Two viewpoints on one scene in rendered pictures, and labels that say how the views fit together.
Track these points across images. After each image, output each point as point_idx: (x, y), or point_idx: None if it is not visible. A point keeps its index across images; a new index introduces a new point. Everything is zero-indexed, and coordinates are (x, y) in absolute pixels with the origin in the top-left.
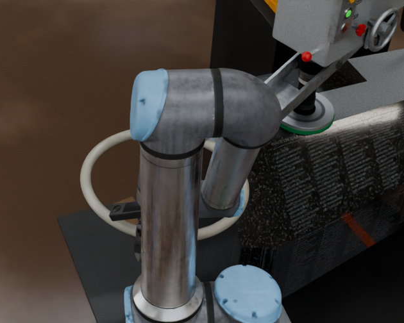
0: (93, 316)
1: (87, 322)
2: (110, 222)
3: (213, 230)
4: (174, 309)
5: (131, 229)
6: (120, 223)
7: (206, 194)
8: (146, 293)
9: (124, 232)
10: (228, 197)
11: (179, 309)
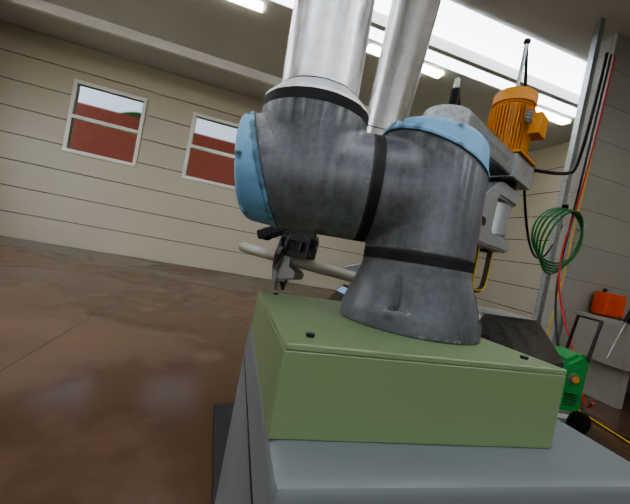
0: (211, 479)
1: (203, 482)
2: (256, 248)
3: (355, 273)
4: (326, 79)
5: (274, 251)
6: (265, 248)
7: (370, 115)
8: (286, 69)
9: (267, 255)
10: (399, 92)
11: (335, 83)
